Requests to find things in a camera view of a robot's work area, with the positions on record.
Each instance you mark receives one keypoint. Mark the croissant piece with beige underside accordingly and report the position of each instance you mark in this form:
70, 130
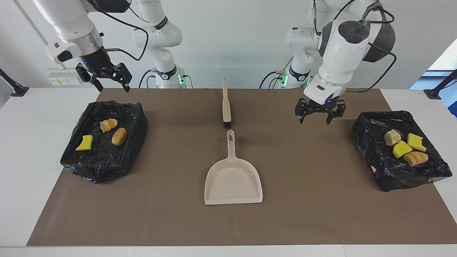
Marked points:
416, 158

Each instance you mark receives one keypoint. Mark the beige torn bread piece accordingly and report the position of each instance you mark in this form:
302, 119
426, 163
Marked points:
392, 137

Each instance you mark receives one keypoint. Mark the brown oval bun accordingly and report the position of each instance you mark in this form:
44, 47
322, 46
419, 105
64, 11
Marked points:
119, 136

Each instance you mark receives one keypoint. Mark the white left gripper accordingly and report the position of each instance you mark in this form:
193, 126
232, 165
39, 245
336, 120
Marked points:
325, 89

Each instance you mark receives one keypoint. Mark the black bag lined bin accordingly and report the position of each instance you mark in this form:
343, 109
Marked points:
103, 164
392, 171

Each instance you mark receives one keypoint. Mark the orange striped croissant piece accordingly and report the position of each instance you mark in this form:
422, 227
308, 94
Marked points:
108, 125

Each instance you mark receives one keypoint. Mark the beige plastic dustpan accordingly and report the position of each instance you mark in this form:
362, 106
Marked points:
232, 182

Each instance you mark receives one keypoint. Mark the white wall socket box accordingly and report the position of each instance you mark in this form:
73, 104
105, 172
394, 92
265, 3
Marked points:
59, 80

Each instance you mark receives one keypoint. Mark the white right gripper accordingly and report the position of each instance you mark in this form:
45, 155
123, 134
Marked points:
62, 53

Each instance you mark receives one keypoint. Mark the yellow sponge piece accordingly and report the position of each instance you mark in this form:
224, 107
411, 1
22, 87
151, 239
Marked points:
401, 149
416, 142
85, 143

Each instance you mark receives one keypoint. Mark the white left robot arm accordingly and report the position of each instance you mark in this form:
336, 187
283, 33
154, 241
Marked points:
342, 53

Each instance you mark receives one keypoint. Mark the brown table mat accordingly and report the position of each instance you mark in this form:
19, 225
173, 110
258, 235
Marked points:
285, 214

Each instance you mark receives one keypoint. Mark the white wall conduit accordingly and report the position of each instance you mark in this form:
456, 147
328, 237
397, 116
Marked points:
28, 19

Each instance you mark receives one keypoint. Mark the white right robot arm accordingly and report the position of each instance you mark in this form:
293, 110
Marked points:
157, 35

